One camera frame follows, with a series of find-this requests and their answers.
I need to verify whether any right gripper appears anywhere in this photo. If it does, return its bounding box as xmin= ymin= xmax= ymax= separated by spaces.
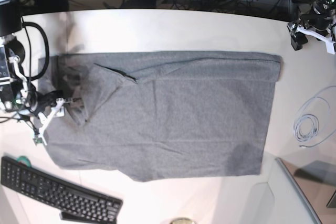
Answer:
xmin=28 ymin=90 xmax=81 ymax=117

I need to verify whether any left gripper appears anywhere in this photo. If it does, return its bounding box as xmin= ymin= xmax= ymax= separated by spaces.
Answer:
xmin=291 ymin=16 xmax=335 ymax=50

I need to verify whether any grey t-shirt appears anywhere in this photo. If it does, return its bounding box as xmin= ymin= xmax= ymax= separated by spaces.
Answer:
xmin=38 ymin=51 xmax=282 ymax=182

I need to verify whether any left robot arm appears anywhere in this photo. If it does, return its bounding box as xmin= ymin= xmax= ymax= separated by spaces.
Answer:
xmin=287 ymin=0 xmax=335 ymax=55

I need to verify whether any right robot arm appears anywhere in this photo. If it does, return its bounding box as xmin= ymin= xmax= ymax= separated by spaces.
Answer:
xmin=1 ymin=0 xmax=73 ymax=123

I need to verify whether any green tape roll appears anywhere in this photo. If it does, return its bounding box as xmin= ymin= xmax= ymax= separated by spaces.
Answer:
xmin=16 ymin=156 xmax=32 ymax=167

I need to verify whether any black keyboard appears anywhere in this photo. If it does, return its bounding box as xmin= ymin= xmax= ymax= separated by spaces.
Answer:
xmin=1 ymin=156 xmax=123 ymax=223

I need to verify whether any grey monitor edge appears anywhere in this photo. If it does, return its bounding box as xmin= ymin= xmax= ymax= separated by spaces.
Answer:
xmin=277 ymin=158 xmax=335 ymax=223

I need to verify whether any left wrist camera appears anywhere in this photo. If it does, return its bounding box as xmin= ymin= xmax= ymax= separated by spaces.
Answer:
xmin=325 ymin=40 xmax=335 ymax=55

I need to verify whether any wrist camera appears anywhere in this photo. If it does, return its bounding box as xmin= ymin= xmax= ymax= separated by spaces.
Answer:
xmin=325 ymin=40 xmax=335 ymax=55
xmin=33 ymin=132 xmax=47 ymax=146

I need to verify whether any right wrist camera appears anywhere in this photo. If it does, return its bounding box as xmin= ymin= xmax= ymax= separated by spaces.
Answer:
xmin=33 ymin=132 xmax=47 ymax=146

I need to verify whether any coiled white cable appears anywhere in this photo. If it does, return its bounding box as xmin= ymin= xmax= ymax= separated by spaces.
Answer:
xmin=292 ymin=86 xmax=336 ymax=148

